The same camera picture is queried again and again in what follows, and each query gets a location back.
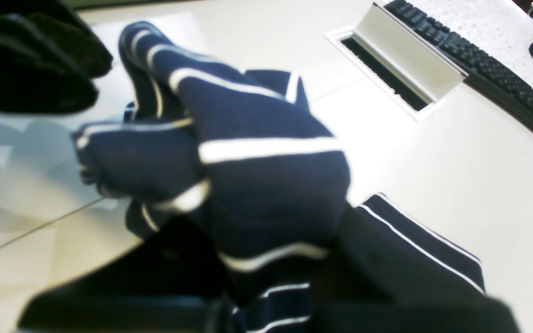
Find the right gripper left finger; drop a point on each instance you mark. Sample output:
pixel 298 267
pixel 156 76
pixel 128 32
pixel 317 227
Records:
pixel 172 282

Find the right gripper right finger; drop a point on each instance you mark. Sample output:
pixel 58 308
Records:
pixel 373 282

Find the navy white striped t-shirt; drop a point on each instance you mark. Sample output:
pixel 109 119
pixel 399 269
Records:
pixel 240 154

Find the black computer keyboard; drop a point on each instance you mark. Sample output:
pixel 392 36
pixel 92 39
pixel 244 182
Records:
pixel 485 73

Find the grey dark clothes pile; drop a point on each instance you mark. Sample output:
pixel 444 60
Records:
pixel 49 58

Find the table cable slot opening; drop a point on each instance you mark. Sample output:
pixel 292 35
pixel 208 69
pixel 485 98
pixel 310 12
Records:
pixel 429 74

